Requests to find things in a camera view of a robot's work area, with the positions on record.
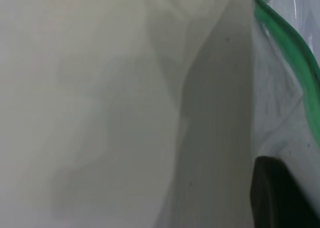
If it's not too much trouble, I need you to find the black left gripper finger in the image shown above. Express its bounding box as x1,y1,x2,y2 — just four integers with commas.
250,156,320,228

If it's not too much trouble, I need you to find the clear zip bag green edge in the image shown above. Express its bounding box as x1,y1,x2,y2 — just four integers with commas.
251,0,320,214

